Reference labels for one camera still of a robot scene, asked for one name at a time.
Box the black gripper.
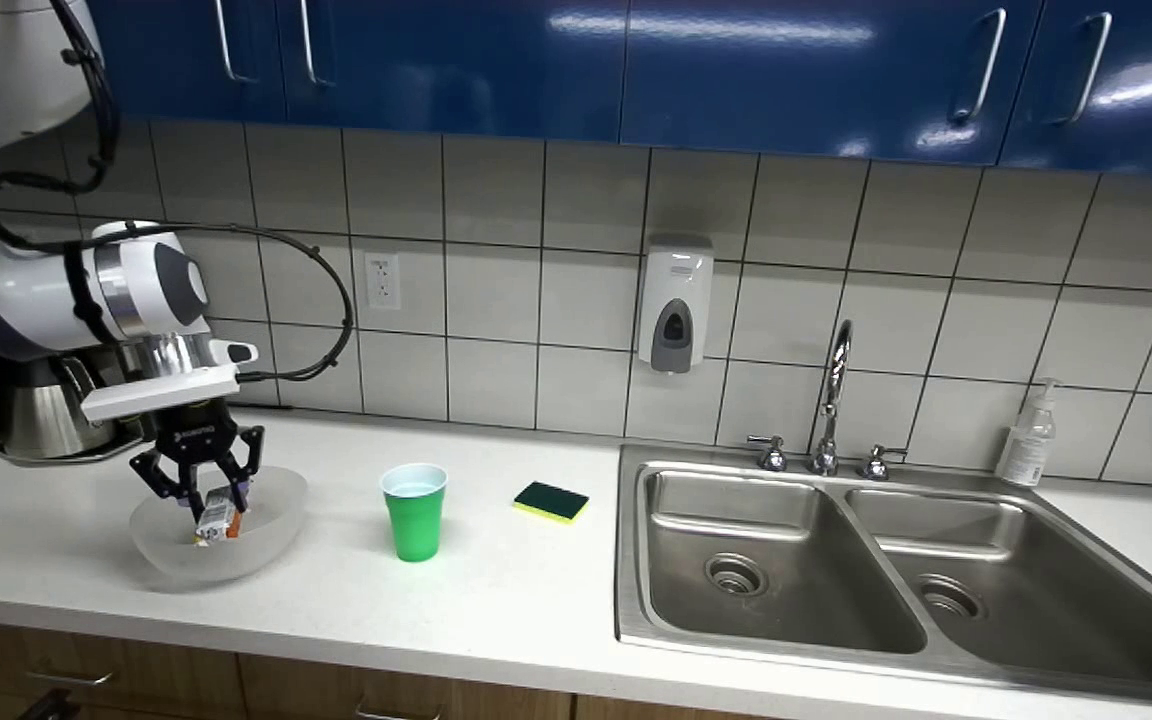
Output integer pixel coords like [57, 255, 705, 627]
[129, 401, 269, 519]

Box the silver orange snack packet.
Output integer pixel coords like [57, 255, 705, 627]
[187, 483, 249, 551]

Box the green plastic cup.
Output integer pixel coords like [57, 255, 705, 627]
[375, 460, 454, 564]

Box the yellow green sponge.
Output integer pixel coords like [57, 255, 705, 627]
[509, 477, 591, 530]

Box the blue upper cabinet door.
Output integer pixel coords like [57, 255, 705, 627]
[619, 0, 1028, 171]
[261, 0, 631, 147]
[1011, 0, 1152, 185]
[84, 0, 269, 128]

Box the stainless steel double sink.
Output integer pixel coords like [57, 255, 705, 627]
[612, 439, 1152, 711]

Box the chrome sink faucet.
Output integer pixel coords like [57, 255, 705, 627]
[743, 316, 914, 483]

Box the clear dish soap bottle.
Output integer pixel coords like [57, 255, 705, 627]
[994, 378, 1062, 493]

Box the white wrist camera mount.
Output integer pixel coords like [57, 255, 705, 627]
[78, 338, 266, 428]

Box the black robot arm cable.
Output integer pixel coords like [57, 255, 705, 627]
[50, 0, 357, 394]

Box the wooden drawer with handle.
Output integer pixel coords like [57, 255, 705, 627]
[0, 618, 249, 720]
[235, 654, 576, 720]

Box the white wall power outlet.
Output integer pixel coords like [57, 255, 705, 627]
[363, 248, 408, 316]

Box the white wall soap dispenser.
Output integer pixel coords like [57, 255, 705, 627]
[631, 238, 716, 378]

